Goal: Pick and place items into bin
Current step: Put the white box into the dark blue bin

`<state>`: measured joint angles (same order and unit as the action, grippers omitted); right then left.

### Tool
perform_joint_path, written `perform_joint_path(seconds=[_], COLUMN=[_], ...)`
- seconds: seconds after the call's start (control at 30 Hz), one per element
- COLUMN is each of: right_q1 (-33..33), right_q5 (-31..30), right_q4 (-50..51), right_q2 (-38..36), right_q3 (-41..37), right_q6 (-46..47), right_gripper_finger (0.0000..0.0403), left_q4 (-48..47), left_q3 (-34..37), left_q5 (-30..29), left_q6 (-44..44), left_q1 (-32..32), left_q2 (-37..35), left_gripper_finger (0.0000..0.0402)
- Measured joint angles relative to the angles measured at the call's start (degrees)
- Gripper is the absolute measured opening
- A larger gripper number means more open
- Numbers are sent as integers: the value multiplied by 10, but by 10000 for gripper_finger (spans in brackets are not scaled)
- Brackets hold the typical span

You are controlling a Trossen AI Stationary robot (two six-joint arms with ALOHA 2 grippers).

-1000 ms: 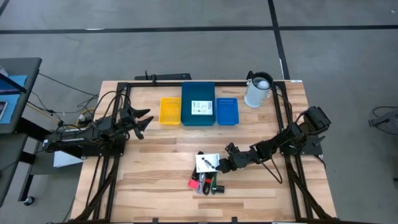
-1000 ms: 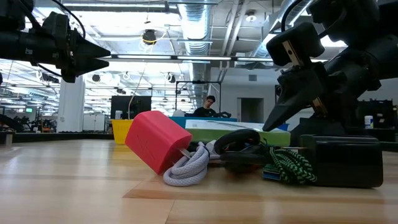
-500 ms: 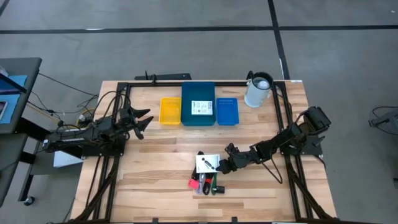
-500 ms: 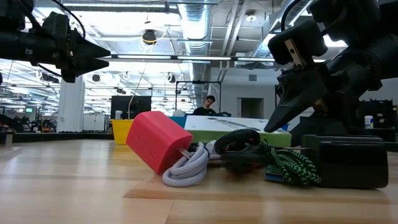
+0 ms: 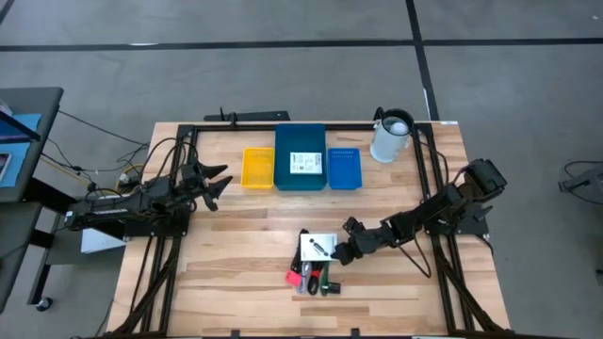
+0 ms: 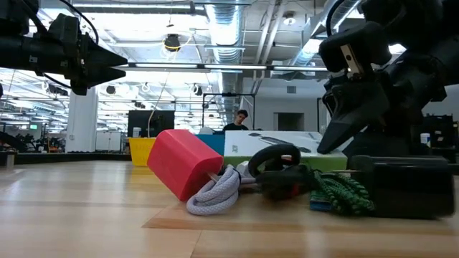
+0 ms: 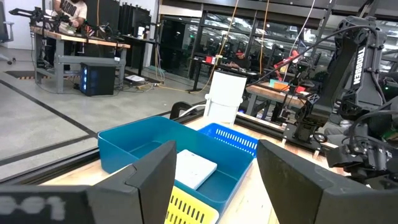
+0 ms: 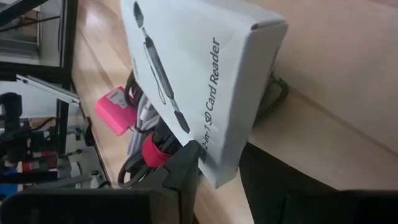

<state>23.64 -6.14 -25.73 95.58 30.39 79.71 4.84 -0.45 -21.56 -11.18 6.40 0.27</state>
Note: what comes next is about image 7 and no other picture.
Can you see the white cylinder container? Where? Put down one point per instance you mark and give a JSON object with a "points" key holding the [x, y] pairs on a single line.
{"points": [[225, 93]]}

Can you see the yellow slotted plastic basket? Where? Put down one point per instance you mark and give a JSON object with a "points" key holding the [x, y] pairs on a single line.
{"points": [[192, 211]]}

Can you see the black robot arms set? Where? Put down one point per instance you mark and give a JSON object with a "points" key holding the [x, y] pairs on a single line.
{"points": [[40, 17]]}

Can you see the white card reader box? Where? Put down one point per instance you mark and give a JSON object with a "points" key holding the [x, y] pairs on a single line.
{"points": [[194, 169]]}

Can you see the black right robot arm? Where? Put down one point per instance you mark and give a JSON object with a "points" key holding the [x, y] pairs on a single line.
{"points": [[342, 71]]}

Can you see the blue slotted plastic basket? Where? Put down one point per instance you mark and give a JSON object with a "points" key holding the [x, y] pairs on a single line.
{"points": [[230, 137]]}

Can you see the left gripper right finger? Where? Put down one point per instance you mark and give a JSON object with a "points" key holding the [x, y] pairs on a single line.
{"points": [[295, 193]]}

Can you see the grey office chair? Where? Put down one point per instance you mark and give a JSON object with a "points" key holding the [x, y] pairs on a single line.
{"points": [[4, 31]]}

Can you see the person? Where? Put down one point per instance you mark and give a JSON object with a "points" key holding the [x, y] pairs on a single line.
{"points": [[241, 62], [70, 11]]}

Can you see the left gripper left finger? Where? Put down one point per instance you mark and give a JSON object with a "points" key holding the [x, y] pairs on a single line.
{"points": [[149, 186]]}

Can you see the flat white box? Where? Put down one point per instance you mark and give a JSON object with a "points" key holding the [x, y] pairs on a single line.
{"points": [[135, 78]]}

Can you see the grey wooden-top workbench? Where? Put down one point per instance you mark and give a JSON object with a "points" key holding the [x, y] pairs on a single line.
{"points": [[62, 59]]}

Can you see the red robot arm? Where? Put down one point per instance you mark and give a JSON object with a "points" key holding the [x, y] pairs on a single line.
{"points": [[287, 60]]}

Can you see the teal plastic bin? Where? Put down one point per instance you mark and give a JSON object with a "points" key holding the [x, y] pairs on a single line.
{"points": [[124, 143]]}

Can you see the black computer tower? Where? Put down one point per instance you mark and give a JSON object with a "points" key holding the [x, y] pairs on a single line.
{"points": [[99, 79]]}

